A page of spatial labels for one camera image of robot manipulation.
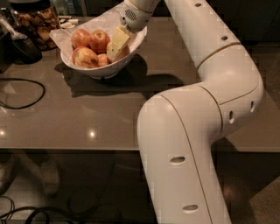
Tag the white items behind bowl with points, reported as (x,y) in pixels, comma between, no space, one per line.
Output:
(68,22)

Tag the black round appliance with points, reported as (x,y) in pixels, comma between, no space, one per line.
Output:
(25,48)

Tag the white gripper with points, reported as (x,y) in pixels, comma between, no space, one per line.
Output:
(136,17)

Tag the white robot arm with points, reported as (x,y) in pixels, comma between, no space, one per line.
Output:
(176,128)

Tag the white ceramic bowl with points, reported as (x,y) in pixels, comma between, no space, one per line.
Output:
(99,73)

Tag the white paper liner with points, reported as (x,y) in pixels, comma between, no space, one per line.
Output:
(107,22)

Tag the glass jar of cookies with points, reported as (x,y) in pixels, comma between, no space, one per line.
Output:
(38,18)

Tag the small red apple front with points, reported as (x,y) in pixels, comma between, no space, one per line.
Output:
(103,60)

